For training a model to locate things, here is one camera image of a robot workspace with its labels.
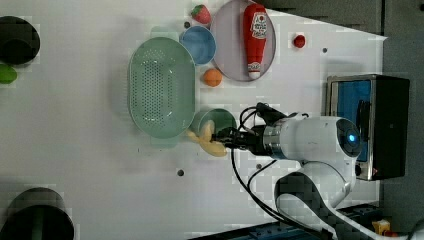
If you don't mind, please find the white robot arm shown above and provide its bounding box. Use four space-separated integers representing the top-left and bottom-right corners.
212 116 423 240

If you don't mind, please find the green perforated colander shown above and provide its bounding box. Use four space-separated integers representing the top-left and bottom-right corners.
128 37 196 139

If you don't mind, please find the red ketchup bottle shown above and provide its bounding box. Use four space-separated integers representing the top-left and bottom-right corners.
243 4 267 79

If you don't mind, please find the peeled yellow toy banana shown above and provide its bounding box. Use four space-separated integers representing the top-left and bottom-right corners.
186 120 227 157

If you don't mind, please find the black toaster oven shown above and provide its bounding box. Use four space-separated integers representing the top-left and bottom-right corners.
325 74 410 181

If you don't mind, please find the blue bowl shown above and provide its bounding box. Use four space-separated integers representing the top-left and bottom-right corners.
179 26 217 65

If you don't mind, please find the small red toy tomato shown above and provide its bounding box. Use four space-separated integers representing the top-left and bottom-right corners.
293 35 306 48

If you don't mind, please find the green mug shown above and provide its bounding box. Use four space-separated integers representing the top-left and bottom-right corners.
190 108 236 135

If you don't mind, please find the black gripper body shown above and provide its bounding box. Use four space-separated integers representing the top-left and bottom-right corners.
230 125 267 156

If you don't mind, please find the red toy strawberry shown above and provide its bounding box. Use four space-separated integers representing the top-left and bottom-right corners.
190 5 211 24

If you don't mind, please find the black cylinder post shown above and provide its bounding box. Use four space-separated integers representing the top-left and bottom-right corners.
0 16 41 65
1 187 75 240

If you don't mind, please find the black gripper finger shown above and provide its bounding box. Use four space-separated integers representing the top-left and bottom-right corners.
212 127 237 141
221 141 238 149

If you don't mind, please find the orange toy fruit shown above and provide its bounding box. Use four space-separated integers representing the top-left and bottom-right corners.
203 69 222 87

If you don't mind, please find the green toy fruit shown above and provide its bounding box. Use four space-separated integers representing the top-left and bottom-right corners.
0 64 17 84

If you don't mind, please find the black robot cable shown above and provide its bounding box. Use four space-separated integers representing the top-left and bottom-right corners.
230 102 334 240

